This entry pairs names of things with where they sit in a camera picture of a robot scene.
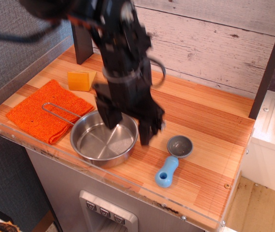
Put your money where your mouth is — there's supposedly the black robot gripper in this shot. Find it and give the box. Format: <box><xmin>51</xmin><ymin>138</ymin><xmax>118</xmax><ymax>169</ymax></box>
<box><xmin>94</xmin><ymin>70</ymin><xmax>164</xmax><ymax>145</ymax></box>

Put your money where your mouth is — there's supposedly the stainless steel pot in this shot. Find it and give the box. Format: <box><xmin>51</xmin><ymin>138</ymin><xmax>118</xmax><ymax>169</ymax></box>
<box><xmin>42</xmin><ymin>102</ymin><xmax>139</xmax><ymax>169</ymax></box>

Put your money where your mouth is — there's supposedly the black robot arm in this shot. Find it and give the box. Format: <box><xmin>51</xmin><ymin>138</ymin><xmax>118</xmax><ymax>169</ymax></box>
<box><xmin>21</xmin><ymin>0</ymin><xmax>164</xmax><ymax>145</ymax></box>

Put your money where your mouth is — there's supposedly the yellow cheese wedge block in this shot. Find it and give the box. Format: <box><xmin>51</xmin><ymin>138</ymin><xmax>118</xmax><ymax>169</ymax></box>
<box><xmin>67</xmin><ymin>71</ymin><xmax>97</xmax><ymax>92</ymax></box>

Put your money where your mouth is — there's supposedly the orange knitted cloth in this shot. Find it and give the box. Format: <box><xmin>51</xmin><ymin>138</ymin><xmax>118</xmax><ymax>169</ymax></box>
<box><xmin>6</xmin><ymin>80</ymin><xmax>94</xmax><ymax>144</ymax></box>

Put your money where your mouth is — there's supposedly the grey toy fridge cabinet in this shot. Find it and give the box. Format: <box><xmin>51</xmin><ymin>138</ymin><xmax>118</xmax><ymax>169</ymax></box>
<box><xmin>26</xmin><ymin>147</ymin><xmax>215</xmax><ymax>232</ymax></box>

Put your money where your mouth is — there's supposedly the silver dispenser panel with buttons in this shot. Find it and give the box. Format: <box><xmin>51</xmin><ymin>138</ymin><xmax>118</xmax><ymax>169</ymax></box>
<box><xmin>79</xmin><ymin>190</ymin><xmax>139</xmax><ymax>232</ymax></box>

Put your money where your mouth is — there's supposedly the clear acrylic table guard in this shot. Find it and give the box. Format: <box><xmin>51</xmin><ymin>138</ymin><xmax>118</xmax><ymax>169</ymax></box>
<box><xmin>0</xmin><ymin>36</ymin><xmax>254</xmax><ymax>232</ymax></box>

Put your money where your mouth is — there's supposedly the white cabinet at right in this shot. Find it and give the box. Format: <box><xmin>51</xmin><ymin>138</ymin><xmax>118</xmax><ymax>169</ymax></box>
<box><xmin>241</xmin><ymin>91</ymin><xmax>275</xmax><ymax>190</ymax></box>

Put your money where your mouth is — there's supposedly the black and yellow object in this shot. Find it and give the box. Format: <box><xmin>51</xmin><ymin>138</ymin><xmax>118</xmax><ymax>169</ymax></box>
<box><xmin>0</xmin><ymin>222</ymin><xmax>20</xmax><ymax>232</ymax></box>

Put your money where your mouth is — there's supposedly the blue handled grey scoop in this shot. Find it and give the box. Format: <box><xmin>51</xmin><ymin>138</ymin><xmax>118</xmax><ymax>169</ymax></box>
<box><xmin>155</xmin><ymin>135</ymin><xmax>193</xmax><ymax>188</ymax></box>

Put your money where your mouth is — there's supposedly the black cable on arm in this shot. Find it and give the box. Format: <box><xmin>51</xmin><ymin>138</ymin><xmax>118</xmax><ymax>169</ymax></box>
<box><xmin>0</xmin><ymin>21</ymin><xmax>60</xmax><ymax>44</ymax></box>

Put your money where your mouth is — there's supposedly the dark right frame post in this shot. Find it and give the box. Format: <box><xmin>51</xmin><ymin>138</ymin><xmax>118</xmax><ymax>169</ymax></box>
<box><xmin>248</xmin><ymin>44</ymin><xmax>275</xmax><ymax>119</ymax></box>

